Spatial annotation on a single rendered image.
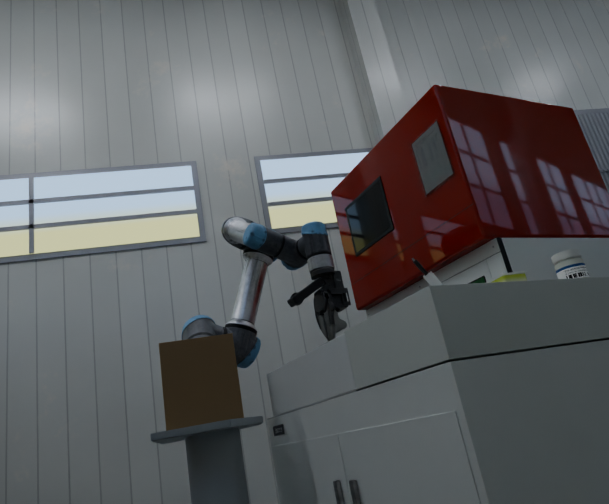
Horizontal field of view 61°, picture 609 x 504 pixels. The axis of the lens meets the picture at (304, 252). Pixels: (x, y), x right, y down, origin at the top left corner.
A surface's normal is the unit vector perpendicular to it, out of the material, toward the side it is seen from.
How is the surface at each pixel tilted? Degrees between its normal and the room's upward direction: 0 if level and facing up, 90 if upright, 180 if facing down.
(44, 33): 90
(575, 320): 90
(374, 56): 90
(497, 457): 90
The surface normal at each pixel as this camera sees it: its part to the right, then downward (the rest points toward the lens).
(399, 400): -0.89, 0.01
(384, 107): 0.16, -0.36
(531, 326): 0.41, -0.38
